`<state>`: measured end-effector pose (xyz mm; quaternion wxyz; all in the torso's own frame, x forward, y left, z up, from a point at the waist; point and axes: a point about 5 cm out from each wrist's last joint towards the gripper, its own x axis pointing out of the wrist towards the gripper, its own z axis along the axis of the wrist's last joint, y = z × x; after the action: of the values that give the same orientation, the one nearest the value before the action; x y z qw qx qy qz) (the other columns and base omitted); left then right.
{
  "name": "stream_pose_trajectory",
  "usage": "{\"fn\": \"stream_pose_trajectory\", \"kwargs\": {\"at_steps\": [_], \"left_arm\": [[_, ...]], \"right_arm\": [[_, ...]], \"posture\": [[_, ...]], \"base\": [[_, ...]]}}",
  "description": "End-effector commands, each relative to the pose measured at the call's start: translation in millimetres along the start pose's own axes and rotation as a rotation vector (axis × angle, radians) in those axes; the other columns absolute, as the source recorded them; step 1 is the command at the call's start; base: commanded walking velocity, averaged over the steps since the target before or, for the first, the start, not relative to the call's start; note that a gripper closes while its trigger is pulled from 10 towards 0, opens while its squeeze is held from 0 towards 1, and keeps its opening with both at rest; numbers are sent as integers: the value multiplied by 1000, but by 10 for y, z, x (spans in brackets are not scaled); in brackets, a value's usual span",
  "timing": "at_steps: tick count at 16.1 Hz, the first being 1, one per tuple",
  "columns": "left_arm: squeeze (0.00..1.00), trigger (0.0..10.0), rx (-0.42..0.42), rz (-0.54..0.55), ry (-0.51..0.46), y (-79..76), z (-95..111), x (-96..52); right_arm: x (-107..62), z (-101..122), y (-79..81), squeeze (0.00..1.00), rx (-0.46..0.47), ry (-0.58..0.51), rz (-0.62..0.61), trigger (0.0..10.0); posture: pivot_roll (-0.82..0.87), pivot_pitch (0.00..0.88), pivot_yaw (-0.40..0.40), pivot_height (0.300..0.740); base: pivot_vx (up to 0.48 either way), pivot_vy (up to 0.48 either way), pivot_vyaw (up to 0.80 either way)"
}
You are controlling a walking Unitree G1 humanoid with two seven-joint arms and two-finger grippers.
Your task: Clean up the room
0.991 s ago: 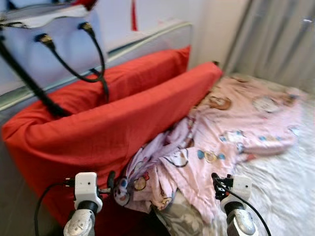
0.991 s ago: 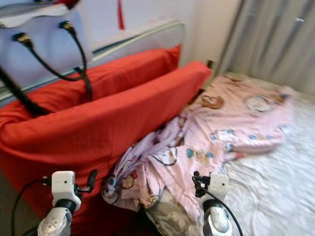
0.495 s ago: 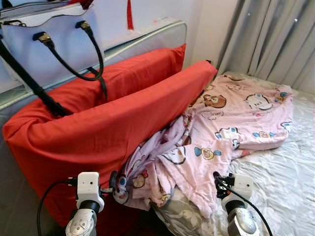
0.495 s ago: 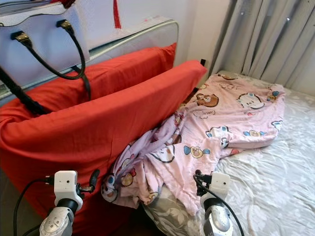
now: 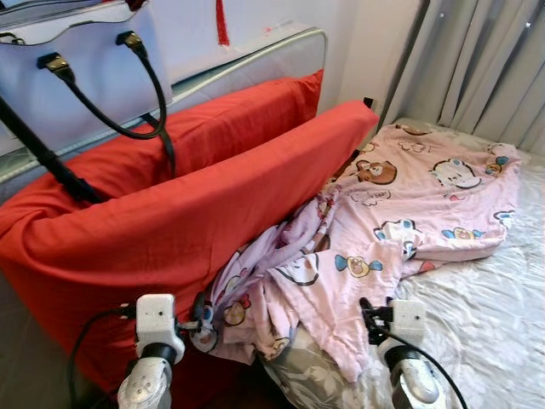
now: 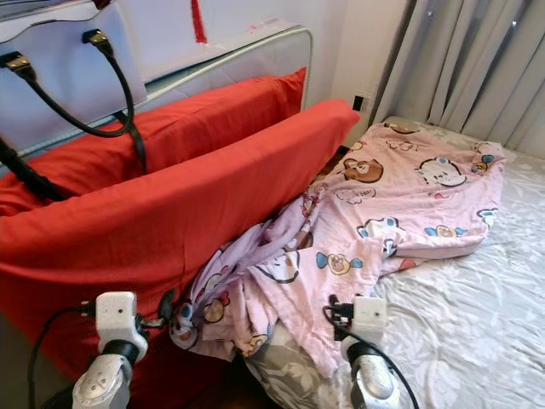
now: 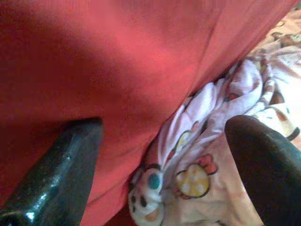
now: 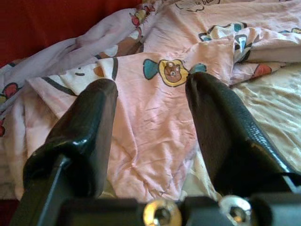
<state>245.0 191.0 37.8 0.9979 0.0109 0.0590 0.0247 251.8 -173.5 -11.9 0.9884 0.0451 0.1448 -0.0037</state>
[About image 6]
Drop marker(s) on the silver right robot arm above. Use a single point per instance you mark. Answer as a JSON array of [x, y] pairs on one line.
[[373, 383]]

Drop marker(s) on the thick red cushion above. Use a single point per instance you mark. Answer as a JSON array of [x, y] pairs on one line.
[[136, 247]]

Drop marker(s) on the pink cartoon print blanket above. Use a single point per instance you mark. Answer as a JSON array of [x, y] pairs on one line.
[[392, 204]]

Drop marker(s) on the bed with floral grey sheet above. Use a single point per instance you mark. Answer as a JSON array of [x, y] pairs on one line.
[[477, 315]]

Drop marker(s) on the thin red cushion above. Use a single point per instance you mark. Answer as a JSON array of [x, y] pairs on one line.
[[213, 119]]

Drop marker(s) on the white leather handbag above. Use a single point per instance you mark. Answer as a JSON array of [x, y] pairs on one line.
[[68, 85]]

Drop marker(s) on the grey pleated curtain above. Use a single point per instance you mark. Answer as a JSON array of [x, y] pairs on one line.
[[468, 68]]

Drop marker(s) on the red hanging tassel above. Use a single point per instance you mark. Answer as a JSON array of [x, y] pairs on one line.
[[199, 24]]

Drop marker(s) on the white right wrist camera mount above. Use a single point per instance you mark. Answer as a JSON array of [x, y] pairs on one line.
[[370, 315]]

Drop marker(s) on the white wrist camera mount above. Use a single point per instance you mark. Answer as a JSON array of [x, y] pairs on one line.
[[370, 315], [117, 312]]

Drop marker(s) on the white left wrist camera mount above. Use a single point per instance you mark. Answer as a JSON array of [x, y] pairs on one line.
[[117, 312]]

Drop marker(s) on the dark wall socket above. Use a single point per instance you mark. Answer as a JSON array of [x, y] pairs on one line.
[[358, 103]]

